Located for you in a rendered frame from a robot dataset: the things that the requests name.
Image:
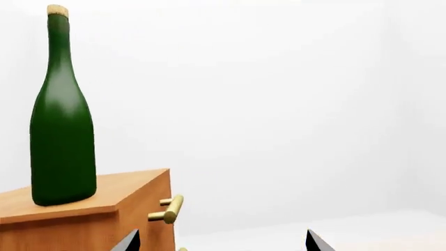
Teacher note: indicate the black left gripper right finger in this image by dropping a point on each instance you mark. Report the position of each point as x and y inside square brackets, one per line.
[317, 243]

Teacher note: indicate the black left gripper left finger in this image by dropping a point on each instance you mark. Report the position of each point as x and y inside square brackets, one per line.
[130, 241]

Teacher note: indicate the wooden cabinet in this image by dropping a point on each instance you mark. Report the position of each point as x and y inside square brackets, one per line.
[104, 209]

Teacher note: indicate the green wine bottle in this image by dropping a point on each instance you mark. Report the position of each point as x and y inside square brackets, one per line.
[62, 130]

